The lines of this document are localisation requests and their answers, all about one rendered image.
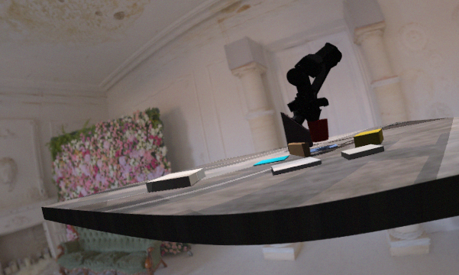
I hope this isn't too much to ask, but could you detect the yellow rectangular block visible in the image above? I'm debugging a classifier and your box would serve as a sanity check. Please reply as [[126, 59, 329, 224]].
[[354, 128, 383, 148]]

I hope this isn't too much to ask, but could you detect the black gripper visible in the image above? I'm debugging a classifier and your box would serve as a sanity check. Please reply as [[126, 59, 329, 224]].
[[293, 86, 329, 122]]

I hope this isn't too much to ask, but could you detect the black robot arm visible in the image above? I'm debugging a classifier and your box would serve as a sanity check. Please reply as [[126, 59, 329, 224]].
[[286, 42, 342, 126]]

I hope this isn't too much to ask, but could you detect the tan wooden bar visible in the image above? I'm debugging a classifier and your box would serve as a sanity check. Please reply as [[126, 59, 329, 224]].
[[288, 143, 311, 157]]

